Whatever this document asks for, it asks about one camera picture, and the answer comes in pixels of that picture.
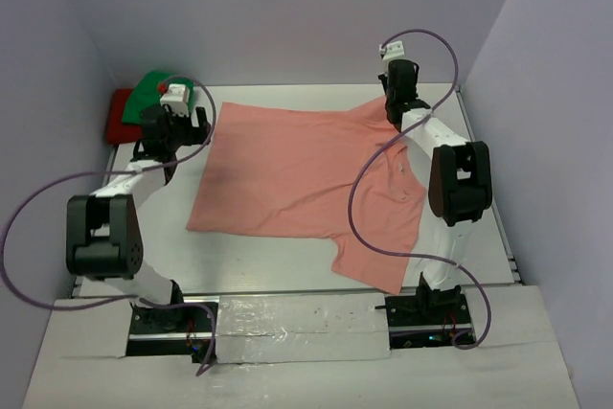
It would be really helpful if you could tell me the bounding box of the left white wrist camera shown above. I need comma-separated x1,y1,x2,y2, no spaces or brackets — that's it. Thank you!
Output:
158,83,193,118

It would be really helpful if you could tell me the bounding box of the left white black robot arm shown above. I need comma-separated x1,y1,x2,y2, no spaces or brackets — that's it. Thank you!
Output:
66,104,215,331

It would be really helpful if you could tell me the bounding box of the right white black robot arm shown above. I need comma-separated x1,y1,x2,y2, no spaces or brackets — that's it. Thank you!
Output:
379,58,492,324

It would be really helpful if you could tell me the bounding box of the silver tape patch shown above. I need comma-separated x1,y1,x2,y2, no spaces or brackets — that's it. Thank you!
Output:
216,293,391,364

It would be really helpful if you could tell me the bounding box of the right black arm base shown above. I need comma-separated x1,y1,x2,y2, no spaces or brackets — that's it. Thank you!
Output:
375,285,475,350

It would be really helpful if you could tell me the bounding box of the purple cable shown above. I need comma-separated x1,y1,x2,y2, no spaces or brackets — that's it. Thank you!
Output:
348,28,493,351
0,74,220,376

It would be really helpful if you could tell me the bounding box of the salmon pink t-shirt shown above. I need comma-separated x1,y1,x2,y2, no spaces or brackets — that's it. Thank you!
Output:
187,99,426,294

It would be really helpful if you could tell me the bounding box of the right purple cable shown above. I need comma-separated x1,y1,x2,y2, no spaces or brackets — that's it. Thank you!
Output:
348,28,493,351

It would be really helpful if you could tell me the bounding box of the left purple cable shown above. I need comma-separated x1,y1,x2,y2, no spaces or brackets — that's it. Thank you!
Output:
0,74,220,376

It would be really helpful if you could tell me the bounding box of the red folded t-shirt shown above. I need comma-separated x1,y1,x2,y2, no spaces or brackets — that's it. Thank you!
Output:
104,88,142,146

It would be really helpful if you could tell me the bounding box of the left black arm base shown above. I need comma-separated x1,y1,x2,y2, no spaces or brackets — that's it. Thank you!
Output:
125,302,217,364

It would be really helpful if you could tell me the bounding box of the green folded t-shirt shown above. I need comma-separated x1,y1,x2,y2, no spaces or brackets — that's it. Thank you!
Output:
122,70,194,125

